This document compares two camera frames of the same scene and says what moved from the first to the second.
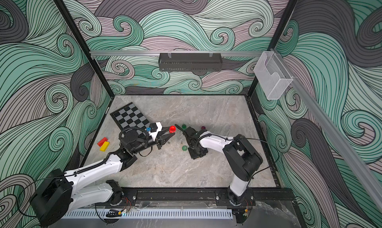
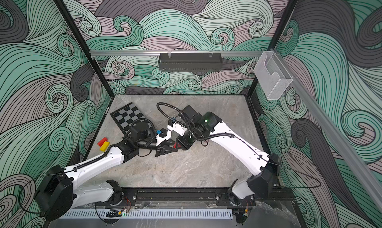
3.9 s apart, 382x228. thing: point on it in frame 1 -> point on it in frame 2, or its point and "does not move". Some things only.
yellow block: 104,146 does not move
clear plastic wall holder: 272,76 does not move
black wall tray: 190,61 does not move
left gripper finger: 163,130 -> 168,143
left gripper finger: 163,139 -> 163,150
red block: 102,142 does not move
